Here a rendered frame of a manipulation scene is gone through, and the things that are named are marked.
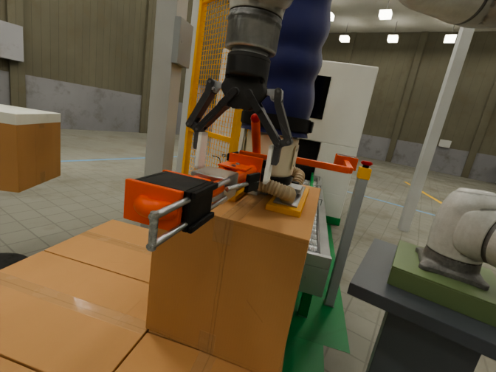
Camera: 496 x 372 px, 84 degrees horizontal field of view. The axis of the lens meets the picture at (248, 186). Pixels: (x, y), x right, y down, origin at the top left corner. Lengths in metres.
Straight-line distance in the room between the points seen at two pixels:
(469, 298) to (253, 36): 0.89
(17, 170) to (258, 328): 1.45
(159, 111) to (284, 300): 1.81
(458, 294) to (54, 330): 1.13
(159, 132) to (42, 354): 1.66
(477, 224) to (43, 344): 1.22
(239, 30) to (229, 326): 0.68
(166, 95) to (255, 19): 1.79
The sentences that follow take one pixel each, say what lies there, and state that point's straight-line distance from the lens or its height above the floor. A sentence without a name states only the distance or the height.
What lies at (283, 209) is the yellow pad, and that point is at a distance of 0.78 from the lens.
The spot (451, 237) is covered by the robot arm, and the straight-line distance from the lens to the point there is 1.06.
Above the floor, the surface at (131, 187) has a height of 1.09.
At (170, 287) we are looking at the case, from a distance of 0.83.
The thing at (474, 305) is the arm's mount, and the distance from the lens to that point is 1.04.
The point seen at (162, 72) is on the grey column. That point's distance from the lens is 2.27.
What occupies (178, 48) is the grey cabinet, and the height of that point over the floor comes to 1.57.
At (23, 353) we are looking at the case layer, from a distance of 0.96.
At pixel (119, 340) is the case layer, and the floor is 0.54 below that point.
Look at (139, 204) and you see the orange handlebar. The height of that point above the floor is 1.08.
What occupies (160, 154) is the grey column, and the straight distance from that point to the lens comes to 2.27.
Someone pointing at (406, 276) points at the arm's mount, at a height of 0.80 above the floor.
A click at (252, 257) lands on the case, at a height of 0.87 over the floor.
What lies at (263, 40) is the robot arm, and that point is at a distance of 0.49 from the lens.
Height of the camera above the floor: 1.19
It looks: 14 degrees down
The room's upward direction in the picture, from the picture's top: 10 degrees clockwise
